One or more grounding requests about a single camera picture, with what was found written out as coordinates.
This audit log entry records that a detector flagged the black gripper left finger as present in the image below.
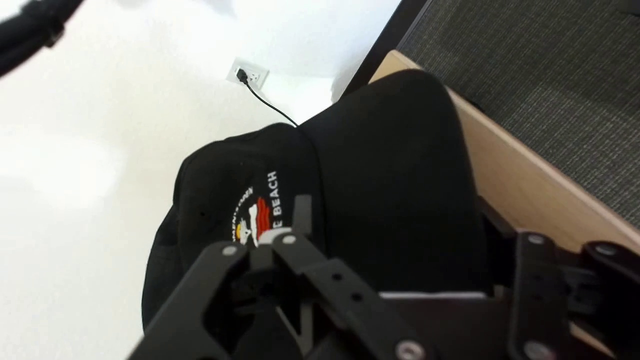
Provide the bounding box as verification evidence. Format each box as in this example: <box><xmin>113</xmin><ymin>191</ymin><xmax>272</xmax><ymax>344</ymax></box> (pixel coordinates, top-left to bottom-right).
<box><xmin>127</xmin><ymin>193</ymin><xmax>427</xmax><ymax>360</ymax></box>

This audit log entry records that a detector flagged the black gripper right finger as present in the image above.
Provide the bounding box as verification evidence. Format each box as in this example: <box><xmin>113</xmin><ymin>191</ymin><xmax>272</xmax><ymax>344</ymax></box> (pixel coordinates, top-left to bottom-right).
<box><xmin>480</xmin><ymin>200</ymin><xmax>640</xmax><ymax>360</ymax></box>

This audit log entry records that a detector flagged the black embroidered baseball cap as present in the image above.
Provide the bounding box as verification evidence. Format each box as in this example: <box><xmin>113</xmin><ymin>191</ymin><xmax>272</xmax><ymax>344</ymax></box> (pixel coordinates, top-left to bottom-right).
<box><xmin>141</xmin><ymin>70</ymin><xmax>491</xmax><ymax>321</ymax></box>

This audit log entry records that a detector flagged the white wall outlet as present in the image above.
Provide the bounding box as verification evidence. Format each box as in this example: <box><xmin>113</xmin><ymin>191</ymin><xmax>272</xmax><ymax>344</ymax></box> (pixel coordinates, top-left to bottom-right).
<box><xmin>225</xmin><ymin>57</ymin><xmax>269</xmax><ymax>89</ymax></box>

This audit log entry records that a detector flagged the black power cable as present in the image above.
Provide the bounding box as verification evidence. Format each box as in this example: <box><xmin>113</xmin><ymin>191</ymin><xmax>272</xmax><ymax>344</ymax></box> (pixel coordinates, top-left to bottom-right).
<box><xmin>236</xmin><ymin>68</ymin><xmax>300</xmax><ymax>128</ymax></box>

